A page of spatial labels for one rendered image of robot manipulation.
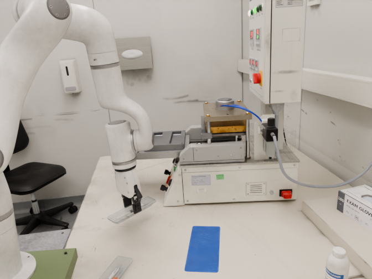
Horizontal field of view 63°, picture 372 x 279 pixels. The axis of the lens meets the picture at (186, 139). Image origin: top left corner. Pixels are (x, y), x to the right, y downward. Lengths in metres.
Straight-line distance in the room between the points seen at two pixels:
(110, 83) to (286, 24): 0.61
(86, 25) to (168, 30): 1.76
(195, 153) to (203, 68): 1.62
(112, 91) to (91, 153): 1.92
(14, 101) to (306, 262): 0.91
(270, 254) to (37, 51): 0.87
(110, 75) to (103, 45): 0.09
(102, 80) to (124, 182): 0.35
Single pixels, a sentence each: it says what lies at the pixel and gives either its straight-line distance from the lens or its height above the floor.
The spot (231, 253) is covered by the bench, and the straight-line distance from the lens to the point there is 1.02.
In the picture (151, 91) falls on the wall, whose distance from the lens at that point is 2.69.
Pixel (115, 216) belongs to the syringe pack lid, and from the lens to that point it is 1.14.
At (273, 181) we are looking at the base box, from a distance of 1.25.
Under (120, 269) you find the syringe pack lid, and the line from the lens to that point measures 0.98.
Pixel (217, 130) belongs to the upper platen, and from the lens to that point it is 1.21.
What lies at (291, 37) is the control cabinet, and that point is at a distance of 1.15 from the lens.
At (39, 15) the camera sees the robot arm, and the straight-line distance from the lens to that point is 0.83.
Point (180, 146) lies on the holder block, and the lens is 1.24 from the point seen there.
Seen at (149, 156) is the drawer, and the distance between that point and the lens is 1.25.
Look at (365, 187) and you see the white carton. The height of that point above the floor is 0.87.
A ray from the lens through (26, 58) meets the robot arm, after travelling 0.87.
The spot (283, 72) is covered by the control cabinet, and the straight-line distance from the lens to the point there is 1.15.
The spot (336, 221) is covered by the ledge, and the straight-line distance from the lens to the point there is 1.15.
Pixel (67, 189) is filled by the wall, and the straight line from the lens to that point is 3.04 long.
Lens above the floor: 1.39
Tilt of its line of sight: 18 degrees down
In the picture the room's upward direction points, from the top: 4 degrees counter-clockwise
